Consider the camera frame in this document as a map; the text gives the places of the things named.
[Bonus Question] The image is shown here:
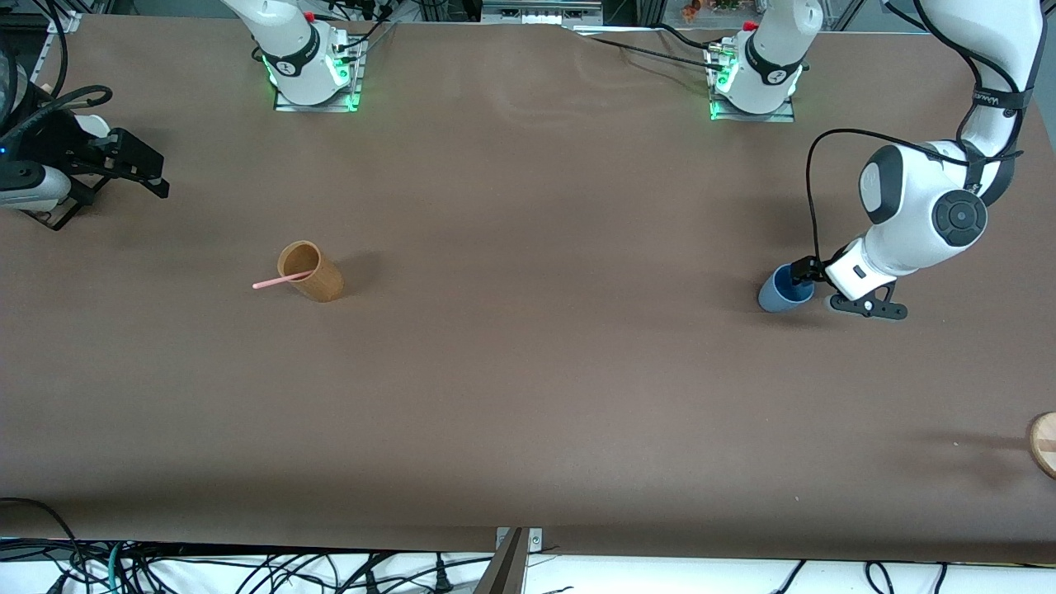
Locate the grey power strip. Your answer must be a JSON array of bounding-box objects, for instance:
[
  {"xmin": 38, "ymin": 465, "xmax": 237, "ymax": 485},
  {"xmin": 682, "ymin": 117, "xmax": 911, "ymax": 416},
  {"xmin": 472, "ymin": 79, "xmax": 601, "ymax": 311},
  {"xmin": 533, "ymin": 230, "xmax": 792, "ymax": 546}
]
[{"xmin": 481, "ymin": 0, "xmax": 605, "ymax": 26}]

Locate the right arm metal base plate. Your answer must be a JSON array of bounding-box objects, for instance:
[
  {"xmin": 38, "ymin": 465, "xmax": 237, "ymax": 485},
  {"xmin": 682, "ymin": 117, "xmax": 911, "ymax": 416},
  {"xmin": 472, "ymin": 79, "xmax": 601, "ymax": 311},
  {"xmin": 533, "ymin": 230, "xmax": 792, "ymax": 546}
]
[{"xmin": 274, "ymin": 37, "xmax": 365, "ymax": 112}]

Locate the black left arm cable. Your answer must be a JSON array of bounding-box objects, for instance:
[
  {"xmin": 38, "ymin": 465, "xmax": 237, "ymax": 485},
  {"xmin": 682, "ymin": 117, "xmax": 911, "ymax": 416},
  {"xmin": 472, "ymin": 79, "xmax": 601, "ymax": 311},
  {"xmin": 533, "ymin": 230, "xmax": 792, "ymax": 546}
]
[{"xmin": 805, "ymin": 0, "xmax": 1032, "ymax": 266}]

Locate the round wooden board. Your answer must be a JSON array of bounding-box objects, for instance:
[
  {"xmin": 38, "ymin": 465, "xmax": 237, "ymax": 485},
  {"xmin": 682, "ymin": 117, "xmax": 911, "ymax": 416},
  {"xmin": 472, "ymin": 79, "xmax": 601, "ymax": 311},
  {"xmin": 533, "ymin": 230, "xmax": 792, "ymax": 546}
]
[{"xmin": 1026, "ymin": 412, "xmax": 1056, "ymax": 480}]

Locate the brown bamboo cup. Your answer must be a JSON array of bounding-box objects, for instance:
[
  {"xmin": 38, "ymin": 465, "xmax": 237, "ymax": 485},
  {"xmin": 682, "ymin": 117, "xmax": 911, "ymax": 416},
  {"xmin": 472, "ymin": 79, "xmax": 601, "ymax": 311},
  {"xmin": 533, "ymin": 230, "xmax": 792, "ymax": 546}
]
[{"xmin": 276, "ymin": 240, "xmax": 345, "ymax": 303}]

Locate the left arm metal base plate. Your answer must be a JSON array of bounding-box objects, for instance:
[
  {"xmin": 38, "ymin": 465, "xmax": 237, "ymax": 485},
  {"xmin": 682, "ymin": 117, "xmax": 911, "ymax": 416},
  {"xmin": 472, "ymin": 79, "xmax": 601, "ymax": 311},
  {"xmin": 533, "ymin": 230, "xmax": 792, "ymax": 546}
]
[{"xmin": 709, "ymin": 45, "xmax": 797, "ymax": 123}]

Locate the black looped floor cable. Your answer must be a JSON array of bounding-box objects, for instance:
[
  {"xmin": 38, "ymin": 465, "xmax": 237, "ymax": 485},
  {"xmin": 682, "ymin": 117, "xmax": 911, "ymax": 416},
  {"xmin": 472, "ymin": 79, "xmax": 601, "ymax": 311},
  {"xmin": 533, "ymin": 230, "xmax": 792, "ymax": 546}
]
[{"xmin": 0, "ymin": 497, "xmax": 83, "ymax": 578}]

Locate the silver metal bracket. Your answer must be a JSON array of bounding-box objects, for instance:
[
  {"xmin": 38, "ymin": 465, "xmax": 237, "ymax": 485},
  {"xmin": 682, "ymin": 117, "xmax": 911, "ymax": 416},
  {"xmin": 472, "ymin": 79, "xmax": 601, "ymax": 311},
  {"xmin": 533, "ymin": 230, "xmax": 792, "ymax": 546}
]
[{"xmin": 495, "ymin": 526, "xmax": 544, "ymax": 552}]

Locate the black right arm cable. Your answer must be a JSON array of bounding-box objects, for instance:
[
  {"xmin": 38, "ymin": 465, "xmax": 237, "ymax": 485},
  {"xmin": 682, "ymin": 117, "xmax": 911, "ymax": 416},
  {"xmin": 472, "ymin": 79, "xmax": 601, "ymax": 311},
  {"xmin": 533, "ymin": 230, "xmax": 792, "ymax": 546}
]
[{"xmin": 0, "ymin": 0, "xmax": 114, "ymax": 145}]

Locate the black base cable bundle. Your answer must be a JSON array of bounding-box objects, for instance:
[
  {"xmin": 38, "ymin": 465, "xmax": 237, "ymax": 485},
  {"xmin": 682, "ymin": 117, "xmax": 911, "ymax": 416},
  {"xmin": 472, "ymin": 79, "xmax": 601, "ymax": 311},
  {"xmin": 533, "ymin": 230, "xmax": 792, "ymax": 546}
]
[{"xmin": 328, "ymin": 0, "xmax": 398, "ymax": 52}]

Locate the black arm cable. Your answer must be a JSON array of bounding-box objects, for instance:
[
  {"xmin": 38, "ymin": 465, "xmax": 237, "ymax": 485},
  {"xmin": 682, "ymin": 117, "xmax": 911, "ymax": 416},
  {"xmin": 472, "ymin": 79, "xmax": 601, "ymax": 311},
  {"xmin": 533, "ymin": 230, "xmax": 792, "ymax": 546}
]
[
  {"xmin": 0, "ymin": 0, "xmax": 114, "ymax": 145},
  {"xmin": 805, "ymin": 0, "xmax": 1032, "ymax": 266}
]

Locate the blue plastic cup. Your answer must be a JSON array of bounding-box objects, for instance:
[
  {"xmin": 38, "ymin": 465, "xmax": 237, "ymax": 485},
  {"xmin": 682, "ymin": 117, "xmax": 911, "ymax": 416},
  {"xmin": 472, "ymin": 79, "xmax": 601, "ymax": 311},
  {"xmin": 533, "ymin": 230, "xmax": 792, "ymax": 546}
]
[{"xmin": 757, "ymin": 263, "xmax": 816, "ymax": 314}]

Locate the black table cable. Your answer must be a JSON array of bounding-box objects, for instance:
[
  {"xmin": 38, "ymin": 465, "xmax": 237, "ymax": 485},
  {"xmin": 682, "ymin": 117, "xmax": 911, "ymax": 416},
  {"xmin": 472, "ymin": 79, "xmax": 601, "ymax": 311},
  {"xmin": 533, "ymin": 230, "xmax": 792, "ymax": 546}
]
[
  {"xmin": 652, "ymin": 23, "xmax": 719, "ymax": 52},
  {"xmin": 587, "ymin": 35, "xmax": 720, "ymax": 70}
]

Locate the dark grey metal bar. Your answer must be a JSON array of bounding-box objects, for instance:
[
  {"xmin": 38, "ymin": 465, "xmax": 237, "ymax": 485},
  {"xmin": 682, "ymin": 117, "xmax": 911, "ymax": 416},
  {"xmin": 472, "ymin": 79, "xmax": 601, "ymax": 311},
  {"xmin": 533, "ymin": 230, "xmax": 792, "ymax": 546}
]
[{"xmin": 473, "ymin": 528, "xmax": 530, "ymax": 594}]

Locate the black frame stand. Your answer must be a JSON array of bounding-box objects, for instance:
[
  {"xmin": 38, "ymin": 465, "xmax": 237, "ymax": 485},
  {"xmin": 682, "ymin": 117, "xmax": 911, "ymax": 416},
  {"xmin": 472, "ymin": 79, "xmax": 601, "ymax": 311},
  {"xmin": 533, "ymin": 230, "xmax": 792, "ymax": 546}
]
[{"xmin": 16, "ymin": 173, "xmax": 108, "ymax": 232}]

